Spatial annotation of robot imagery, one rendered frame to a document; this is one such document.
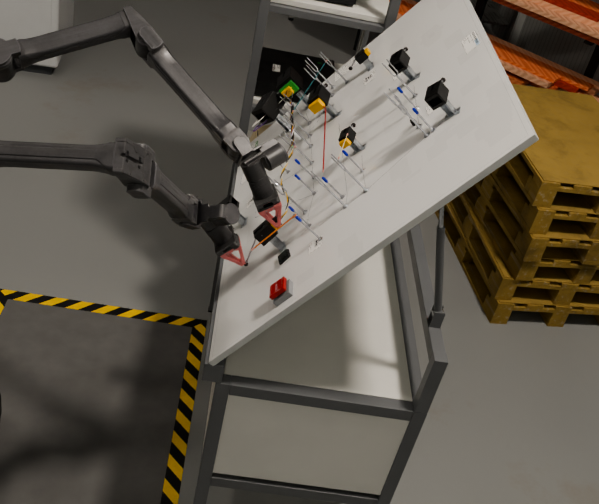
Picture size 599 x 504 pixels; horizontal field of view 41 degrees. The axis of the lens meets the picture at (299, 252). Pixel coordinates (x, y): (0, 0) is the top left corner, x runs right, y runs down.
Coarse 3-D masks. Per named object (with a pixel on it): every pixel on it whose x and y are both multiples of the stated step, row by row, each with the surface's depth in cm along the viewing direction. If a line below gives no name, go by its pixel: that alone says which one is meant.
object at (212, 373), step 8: (232, 184) 290; (232, 192) 285; (216, 288) 240; (216, 296) 237; (216, 304) 234; (208, 336) 223; (208, 344) 220; (208, 352) 217; (208, 360) 215; (224, 360) 216; (208, 368) 215; (216, 368) 215; (208, 376) 216; (216, 376) 216
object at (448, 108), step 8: (440, 80) 202; (432, 88) 203; (440, 88) 200; (432, 96) 199; (440, 96) 199; (432, 104) 202; (440, 104) 201; (448, 104) 203; (448, 112) 205; (456, 112) 204
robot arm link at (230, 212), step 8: (200, 200) 215; (200, 208) 214; (208, 208) 212; (216, 208) 210; (224, 208) 210; (232, 208) 212; (200, 216) 214; (208, 216) 211; (216, 216) 210; (224, 216) 210; (232, 216) 212; (184, 224) 210; (192, 224) 212; (200, 224) 214; (216, 224) 214; (224, 224) 212
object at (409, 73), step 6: (396, 54) 235; (402, 54) 232; (390, 60) 234; (396, 60) 231; (402, 60) 231; (408, 60) 234; (390, 66) 233; (396, 66) 235; (402, 66) 233; (408, 66) 235; (396, 72) 234; (408, 72) 237; (414, 72) 236; (420, 72) 236; (408, 78) 236; (414, 78) 236
